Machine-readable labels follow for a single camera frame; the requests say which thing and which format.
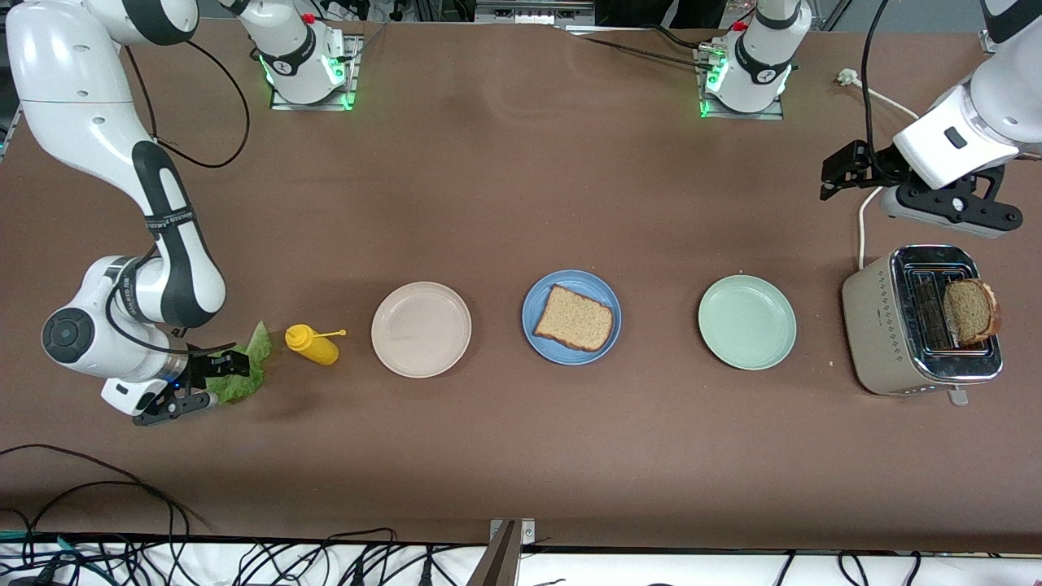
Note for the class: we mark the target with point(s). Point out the beige chrome toaster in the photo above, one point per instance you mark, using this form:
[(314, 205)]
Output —
[(875, 325)]

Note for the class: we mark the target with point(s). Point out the grey metal box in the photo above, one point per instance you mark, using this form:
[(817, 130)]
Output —
[(529, 12)]

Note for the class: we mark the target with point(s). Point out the aluminium table edge bracket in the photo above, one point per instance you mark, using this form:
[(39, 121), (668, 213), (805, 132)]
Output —
[(501, 561)]

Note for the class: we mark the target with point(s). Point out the pale green plate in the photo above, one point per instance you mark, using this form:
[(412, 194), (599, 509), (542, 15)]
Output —
[(747, 322)]

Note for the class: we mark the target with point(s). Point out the beige plate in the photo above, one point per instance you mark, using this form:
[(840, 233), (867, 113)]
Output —
[(421, 330)]

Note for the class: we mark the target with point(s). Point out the black right camera bracket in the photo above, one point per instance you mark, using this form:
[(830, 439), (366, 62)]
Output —
[(171, 409)]

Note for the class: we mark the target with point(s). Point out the blue plate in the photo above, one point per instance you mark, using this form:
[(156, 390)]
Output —
[(594, 286)]

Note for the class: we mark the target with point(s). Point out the black left camera bracket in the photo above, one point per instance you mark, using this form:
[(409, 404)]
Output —
[(936, 203)]

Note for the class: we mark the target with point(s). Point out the black camera bracket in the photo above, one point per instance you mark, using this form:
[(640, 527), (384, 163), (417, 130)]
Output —
[(171, 409), (936, 203)]

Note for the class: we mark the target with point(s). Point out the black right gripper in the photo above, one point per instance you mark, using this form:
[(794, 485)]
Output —
[(198, 370)]

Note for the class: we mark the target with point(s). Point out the brown bread slice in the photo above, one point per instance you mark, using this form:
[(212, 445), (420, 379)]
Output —
[(574, 319), (973, 313)]

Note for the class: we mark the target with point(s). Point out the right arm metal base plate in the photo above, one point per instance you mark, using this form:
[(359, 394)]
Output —
[(313, 107)]

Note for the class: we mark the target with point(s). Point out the green lettuce leaf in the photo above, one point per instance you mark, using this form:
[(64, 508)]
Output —
[(256, 346)]

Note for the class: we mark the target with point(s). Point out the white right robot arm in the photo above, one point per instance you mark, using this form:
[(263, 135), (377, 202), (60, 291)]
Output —
[(73, 73)]

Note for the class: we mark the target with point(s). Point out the person in dark clothes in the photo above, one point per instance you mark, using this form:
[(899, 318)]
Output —
[(651, 12)]

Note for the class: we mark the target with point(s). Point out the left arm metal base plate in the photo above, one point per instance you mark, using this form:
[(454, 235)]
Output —
[(741, 116)]

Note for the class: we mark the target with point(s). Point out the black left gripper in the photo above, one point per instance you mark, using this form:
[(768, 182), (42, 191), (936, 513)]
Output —
[(874, 165)]

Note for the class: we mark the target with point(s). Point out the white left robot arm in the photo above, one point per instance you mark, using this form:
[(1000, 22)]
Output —
[(977, 122)]

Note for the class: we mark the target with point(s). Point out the yellow mustard squeeze bottle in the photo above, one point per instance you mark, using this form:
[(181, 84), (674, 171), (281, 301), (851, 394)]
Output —
[(313, 346)]

